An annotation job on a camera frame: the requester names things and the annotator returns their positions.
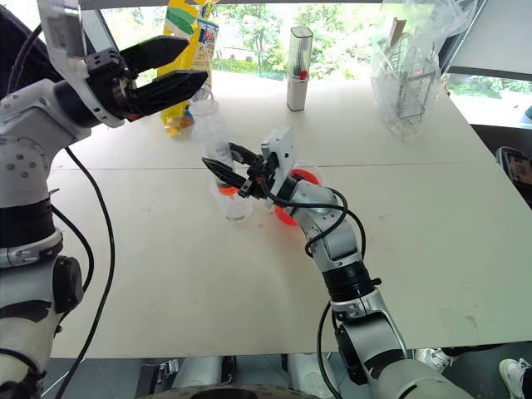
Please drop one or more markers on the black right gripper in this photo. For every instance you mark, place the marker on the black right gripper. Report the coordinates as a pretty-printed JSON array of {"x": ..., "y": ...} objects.
[{"x": 259, "y": 178}]

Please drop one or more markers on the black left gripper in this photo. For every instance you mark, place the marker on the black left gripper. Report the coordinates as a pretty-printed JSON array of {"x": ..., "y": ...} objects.
[{"x": 110, "y": 85}]

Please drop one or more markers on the clear plastic bottle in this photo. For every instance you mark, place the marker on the clear plastic bottle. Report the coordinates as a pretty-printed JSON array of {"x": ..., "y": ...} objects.
[{"x": 214, "y": 143}]

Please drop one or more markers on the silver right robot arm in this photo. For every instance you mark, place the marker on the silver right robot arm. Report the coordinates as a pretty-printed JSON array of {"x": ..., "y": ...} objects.
[{"x": 332, "y": 245}]

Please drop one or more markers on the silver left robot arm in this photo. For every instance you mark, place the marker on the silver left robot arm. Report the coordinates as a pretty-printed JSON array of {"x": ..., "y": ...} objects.
[{"x": 25, "y": 120}]

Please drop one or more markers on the clear empty plastic cup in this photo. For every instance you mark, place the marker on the clear empty plastic cup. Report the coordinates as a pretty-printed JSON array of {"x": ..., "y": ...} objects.
[{"x": 239, "y": 211}]

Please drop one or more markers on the clear cup with red liquid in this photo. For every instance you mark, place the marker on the clear cup with red liquid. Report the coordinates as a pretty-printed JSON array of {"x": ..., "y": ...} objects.
[{"x": 311, "y": 175}]

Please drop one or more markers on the yellow snack bag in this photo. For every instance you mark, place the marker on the yellow snack bag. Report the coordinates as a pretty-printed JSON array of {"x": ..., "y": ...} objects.
[{"x": 180, "y": 16}]

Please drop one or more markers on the white container with clear lid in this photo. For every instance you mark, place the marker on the white container with clear lid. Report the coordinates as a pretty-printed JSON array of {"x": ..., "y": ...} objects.
[{"x": 298, "y": 89}]

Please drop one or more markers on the black fabric object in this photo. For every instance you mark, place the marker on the black fabric object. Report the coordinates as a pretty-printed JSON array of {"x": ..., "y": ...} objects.
[{"x": 21, "y": 45}]

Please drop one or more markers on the silver robot leg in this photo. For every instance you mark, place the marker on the silver robot leg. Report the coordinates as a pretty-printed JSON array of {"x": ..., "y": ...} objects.
[
  {"x": 307, "y": 374},
  {"x": 197, "y": 372}
]

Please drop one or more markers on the white sneaker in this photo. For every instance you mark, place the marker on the white sneaker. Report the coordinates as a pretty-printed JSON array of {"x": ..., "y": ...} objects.
[
  {"x": 434, "y": 359},
  {"x": 515, "y": 376}
]

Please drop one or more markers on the black rounded object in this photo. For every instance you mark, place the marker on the black rounded object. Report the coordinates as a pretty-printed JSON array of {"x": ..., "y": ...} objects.
[{"x": 515, "y": 166}]

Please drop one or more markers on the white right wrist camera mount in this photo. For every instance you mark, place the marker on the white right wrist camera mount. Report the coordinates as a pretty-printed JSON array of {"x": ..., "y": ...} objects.
[{"x": 282, "y": 145}]

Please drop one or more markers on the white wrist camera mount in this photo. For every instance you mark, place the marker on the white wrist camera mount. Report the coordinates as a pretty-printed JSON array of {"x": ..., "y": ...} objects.
[
  {"x": 62, "y": 25},
  {"x": 282, "y": 145}
]

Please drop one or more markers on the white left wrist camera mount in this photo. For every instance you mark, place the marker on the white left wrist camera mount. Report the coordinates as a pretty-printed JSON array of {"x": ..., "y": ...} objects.
[{"x": 62, "y": 25}]

